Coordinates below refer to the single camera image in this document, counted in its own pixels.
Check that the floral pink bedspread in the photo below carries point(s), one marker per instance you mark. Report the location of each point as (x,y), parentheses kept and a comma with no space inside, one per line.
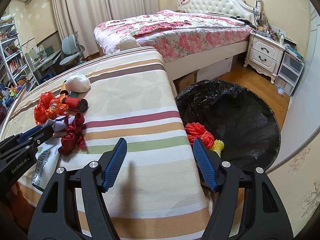
(175,30)

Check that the brown cardboard box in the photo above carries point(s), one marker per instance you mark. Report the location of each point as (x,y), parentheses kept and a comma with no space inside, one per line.
(186,81)

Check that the dark red ribbon flower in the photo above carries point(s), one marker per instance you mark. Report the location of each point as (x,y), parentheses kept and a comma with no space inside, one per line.
(72,135)

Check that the white printed packet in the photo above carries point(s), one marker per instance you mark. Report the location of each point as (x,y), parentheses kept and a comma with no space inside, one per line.
(47,160)

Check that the pale blue desk chair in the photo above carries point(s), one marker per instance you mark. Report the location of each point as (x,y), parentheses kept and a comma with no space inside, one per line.
(68,42)

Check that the orange red plastic bags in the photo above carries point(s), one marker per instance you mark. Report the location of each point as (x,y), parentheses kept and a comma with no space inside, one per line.
(45,100)

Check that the striped bed sheet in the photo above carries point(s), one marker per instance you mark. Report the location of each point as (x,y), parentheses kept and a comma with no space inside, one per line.
(140,92)

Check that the dark red tinsel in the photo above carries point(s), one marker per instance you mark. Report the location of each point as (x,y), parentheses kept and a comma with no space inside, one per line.
(2,111)

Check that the white bookshelf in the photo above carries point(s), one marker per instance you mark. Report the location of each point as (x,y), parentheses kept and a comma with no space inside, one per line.
(11,55)

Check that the white wadded ball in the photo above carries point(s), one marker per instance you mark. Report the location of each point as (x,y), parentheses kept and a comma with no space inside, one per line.
(77,82)

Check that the black trash bag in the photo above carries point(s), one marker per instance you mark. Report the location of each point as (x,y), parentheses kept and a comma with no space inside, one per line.
(237,120)

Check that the grey study desk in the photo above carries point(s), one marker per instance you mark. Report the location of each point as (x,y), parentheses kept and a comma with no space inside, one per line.
(47,60)

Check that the orange crinkled ribbon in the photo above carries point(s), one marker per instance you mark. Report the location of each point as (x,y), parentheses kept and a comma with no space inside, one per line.
(56,107)

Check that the pile of colourful toys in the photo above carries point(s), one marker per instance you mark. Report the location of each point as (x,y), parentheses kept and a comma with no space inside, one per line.
(11,95)

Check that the clear plastic drawer unit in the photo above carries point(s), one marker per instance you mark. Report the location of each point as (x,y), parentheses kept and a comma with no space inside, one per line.
(290,72)

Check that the yellow thread spool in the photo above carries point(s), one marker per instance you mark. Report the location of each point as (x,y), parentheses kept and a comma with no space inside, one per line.
(63,88)

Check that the white carved nightstand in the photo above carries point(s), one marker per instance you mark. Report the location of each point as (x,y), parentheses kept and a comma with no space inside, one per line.
(265,52)

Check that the white storage box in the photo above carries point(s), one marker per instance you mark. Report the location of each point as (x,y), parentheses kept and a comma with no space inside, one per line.
(217,67)

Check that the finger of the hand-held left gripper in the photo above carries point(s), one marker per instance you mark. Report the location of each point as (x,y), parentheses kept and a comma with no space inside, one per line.
(30,133)
(44,133)

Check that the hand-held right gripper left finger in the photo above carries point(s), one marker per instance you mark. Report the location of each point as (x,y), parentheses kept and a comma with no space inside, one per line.
(115,165)

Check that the white tufted bed frame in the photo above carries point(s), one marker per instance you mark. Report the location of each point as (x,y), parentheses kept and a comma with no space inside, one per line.
(220,7)

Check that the cluster of small bottles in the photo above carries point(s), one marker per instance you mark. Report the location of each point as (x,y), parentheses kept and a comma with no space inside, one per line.
(265,25)

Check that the red thread spool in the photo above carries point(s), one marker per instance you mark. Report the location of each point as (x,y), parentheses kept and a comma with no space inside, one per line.
(73,102)

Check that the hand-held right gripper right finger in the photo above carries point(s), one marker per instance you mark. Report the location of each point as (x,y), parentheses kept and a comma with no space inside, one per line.
(203,162)

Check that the cream curtains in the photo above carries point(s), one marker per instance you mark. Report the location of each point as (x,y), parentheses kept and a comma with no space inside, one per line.
(82,10)

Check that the crumpled white plastic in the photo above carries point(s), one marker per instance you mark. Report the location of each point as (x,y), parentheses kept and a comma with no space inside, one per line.
(281,90)

